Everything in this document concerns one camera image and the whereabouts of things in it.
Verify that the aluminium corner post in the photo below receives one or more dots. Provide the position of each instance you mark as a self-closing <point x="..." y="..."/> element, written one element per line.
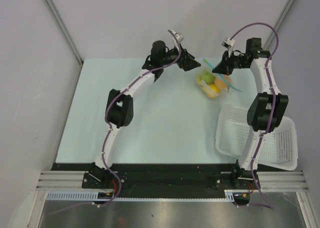
<point x="55" y="14"/>
<point x="278" y="25"/>

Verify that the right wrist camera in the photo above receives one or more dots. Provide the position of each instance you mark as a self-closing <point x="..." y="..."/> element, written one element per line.
<point x="228" y="43"/>

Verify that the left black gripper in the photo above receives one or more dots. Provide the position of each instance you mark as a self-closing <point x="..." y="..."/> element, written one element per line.
<point x="186" y="61"/>

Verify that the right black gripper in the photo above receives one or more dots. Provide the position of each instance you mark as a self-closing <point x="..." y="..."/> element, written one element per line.
<point x="225" y="67"/>

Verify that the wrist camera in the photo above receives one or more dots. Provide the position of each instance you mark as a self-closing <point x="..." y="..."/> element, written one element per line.
<point x="228" y="43"/>
<point x="177" y="39"/>

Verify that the yellow fake banana bunch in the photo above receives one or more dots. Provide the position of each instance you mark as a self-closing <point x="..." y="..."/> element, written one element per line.
<point x="210" y="90"/>

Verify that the green fake apple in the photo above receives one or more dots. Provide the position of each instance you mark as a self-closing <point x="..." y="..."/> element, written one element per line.
<point x="207" y="76"/>

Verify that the orange fake fruit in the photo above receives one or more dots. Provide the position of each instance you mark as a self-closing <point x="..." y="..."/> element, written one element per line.
<point x="223" y="83"/>

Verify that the aluminium frame rail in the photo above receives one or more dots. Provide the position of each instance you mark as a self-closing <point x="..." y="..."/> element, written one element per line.
<point x="270" y="181"/>

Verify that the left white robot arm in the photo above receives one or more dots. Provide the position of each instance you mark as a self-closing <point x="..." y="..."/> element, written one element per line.
<point x="119" y="111"/>

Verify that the white perforated plastic basket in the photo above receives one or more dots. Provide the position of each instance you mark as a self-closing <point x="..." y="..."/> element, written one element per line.
<point x="235" y="138"/>

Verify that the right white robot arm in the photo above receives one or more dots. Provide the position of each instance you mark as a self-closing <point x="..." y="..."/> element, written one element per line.
<point x="264" y="114"/>

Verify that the left aluminium corner post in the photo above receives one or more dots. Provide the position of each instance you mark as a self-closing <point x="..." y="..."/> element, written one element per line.
<point x="55" y="14"/>

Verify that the right aluminium corner post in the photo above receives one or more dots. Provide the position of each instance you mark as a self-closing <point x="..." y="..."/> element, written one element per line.
<point x="278" y="25"/>

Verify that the clear zip top bag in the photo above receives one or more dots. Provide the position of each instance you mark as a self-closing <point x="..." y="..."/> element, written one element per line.
<point x="205" y="64"/>

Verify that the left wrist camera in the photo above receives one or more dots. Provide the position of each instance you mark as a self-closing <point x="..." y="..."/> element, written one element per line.
<point x="177" y="39"/>

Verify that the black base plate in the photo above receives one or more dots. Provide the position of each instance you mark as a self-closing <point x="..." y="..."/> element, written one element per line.
<point x="124" y="176"/>

